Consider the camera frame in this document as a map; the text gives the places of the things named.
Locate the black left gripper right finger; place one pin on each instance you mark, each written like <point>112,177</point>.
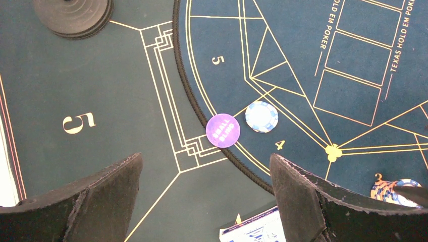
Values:
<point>313,209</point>

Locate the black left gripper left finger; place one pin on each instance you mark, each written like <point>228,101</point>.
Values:
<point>95,208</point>

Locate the blue playing card deck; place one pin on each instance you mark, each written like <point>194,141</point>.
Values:
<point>263,227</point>

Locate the white purple poker chip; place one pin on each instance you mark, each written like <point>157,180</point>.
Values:
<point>261,116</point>

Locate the blue small blind button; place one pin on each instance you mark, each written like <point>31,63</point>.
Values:
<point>222,130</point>

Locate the round blue poker mat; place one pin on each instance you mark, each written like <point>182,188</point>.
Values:
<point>348,79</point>

